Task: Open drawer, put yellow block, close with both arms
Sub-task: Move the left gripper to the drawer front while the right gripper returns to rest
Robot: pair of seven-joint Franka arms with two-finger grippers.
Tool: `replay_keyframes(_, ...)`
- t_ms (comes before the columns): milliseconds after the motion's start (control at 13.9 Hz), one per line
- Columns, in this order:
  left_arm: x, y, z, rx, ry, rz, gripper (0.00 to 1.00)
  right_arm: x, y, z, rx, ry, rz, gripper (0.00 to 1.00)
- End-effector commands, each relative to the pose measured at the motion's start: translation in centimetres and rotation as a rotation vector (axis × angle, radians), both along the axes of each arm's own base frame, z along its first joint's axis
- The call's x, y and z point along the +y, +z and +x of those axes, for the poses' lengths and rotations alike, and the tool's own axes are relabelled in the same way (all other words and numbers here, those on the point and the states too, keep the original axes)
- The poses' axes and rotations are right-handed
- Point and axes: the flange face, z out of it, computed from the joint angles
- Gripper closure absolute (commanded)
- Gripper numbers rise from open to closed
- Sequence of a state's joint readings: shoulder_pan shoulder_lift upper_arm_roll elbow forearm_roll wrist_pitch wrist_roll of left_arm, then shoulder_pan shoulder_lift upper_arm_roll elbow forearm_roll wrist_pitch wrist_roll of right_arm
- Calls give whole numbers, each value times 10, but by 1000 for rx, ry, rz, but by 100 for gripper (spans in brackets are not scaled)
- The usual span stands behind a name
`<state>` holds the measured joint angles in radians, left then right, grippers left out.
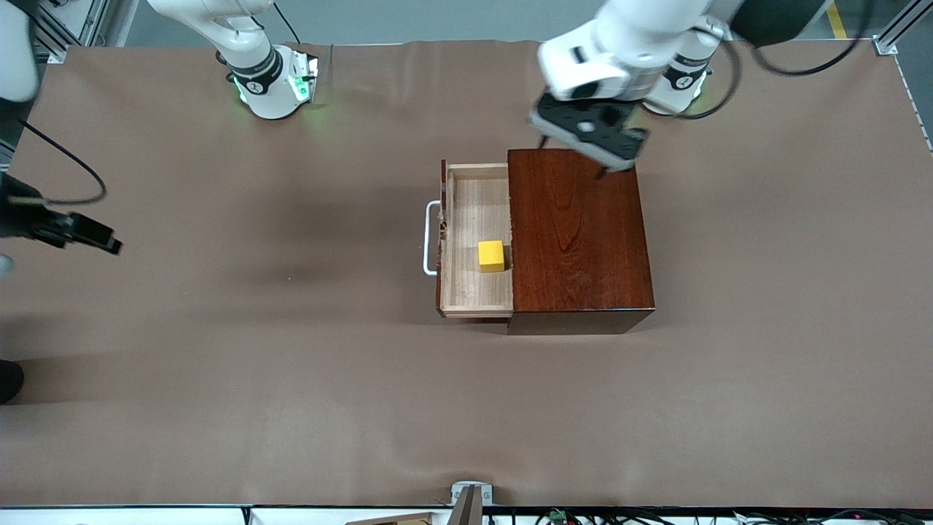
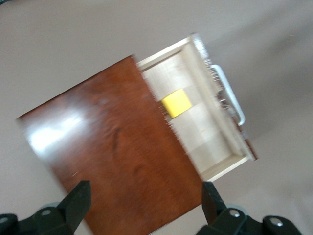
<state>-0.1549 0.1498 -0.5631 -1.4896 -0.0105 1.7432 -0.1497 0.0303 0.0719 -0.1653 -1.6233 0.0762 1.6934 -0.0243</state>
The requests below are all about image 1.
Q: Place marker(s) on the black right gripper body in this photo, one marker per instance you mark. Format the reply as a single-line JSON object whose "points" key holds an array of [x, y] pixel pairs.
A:
{"points": [[22, 216]]}

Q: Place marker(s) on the yellow block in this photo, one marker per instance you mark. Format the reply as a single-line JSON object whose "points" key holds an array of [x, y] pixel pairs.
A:
{"points": [[491, 257]]}

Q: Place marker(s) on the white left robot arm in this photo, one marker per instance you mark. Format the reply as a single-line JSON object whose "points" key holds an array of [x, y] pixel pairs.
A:
{"points": [[619, 44]]}

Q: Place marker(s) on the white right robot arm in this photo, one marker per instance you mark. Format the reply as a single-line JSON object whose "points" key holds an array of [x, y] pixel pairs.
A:
{"points": [[266, 95]]}

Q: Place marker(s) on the dark brown wooden cabinet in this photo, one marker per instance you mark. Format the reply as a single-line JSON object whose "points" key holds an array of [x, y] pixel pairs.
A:
{"points": [[583, 248]]}

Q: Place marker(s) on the black shoe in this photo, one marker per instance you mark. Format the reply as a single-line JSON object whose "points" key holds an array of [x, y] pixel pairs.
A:
{"points": [[9, 380]]}

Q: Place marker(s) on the aluminium profile with foot plate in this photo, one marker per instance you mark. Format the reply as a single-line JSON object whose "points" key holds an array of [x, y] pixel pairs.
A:
{"points": [[885, 45]]}

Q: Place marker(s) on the brown table mat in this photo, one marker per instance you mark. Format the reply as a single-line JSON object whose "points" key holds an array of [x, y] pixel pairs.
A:
{"points": [[364, 401]]}

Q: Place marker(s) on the green terminal connector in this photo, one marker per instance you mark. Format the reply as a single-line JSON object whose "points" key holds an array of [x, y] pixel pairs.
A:
{"points": [[558, 515]]}

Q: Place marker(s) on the tan board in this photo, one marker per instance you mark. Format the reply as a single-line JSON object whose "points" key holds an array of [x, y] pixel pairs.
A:
{"points": [[397, 520]]}

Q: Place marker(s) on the aluminium frame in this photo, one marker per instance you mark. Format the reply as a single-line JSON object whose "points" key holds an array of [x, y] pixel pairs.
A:
{"points": [[73, 22]]}

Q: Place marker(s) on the grey metal bracket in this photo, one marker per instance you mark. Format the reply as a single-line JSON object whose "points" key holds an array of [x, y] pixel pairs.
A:
{"points": [[487, 496]]}

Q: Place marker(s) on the grey camera pole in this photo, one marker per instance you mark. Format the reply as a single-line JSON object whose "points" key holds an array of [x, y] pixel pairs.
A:
{"points": [[468, 510]]}

